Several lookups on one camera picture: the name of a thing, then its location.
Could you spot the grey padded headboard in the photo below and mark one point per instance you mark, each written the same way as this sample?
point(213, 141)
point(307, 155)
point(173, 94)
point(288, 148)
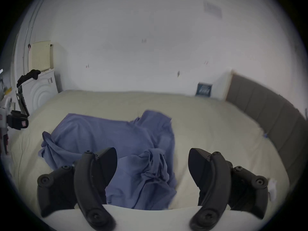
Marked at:
point(276, 119)

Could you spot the blue shirt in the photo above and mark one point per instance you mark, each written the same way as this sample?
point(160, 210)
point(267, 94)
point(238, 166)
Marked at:
point(96, 133)

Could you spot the cream perforated panel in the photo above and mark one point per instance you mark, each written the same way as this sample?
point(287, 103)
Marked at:
point(39, 55)

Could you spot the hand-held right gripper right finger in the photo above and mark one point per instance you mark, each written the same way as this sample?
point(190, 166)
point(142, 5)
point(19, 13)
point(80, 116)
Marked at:
point(216, 177)

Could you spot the bed with beige sheet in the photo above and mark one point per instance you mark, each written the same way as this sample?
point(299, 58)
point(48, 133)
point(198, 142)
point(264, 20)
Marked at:
point(204, 119)

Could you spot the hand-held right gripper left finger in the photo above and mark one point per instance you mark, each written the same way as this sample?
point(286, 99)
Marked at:
point(89, 177)

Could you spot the black cloth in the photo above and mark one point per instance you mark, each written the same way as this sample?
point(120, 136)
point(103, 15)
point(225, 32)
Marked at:
point(30, 75)

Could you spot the white washing machine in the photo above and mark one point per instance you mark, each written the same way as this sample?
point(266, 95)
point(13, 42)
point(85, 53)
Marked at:
point(42, 96)

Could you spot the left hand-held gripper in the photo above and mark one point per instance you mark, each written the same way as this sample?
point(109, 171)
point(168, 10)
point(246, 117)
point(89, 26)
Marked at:
point(17, 121)

